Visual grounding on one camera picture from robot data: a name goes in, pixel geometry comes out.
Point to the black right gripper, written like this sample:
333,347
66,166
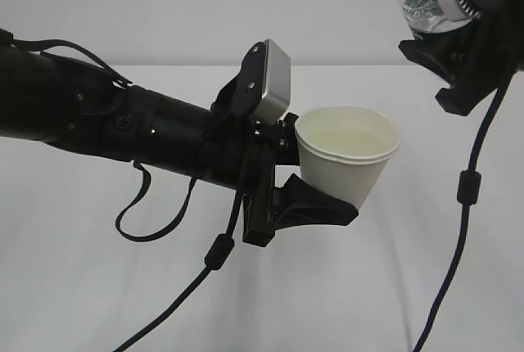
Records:
478,53

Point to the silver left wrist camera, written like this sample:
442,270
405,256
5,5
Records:
261,90

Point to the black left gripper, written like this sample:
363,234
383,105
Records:
241,153

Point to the white paper cup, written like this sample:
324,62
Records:
344,149

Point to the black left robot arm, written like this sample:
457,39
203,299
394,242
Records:
86,107

